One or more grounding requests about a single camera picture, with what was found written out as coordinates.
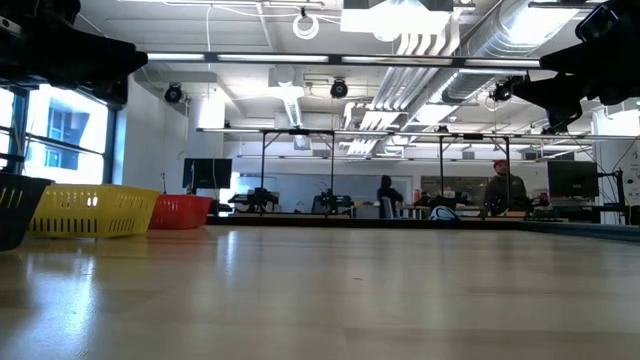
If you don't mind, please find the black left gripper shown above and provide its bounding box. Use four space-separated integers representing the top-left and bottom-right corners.
0 23 150 107

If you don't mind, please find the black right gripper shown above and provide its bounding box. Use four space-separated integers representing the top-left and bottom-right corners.
510 29 640 134

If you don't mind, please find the black ceiling spotlight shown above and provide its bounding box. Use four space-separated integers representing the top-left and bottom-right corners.
329 78 350 100
163 83 185 105
489 79 516 104

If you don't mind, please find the black monitor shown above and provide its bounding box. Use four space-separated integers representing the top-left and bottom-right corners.
182 157 234 191
546 159 600 200

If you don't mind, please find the large glass window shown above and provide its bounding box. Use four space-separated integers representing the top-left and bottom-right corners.
0 84 119 186

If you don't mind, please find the person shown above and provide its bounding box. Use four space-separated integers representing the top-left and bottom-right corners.
376 174 404 220
483 159 529 214

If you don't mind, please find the yellow plastic basket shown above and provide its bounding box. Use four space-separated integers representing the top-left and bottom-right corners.
27 183 161 239

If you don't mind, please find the red plastic basket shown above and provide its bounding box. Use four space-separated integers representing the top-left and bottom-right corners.
148 194 215 231

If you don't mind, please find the white round object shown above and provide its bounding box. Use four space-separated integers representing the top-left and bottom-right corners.
429 205 459 222

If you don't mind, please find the black plastic basket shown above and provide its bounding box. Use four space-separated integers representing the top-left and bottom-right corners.
0 172 55 252

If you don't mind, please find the black bar with light strips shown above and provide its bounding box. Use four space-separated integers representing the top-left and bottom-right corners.
144 49 544 69

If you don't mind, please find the silver ventilation duct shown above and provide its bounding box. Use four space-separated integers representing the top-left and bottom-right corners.
442 0 566 106

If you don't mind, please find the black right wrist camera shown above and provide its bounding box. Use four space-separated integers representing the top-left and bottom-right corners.
574 1 625 45

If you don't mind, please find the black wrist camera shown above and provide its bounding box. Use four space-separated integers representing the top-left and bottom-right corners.
0 0 82 29
574 1 625 45

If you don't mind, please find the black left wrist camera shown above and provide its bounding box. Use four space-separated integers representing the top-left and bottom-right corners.
0 0 82 29

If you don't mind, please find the black background rig frame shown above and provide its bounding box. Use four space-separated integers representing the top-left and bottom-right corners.
259 128 337 216
438 132 512 216

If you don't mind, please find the white cable coil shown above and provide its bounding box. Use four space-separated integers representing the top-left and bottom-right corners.
292 7 321 41

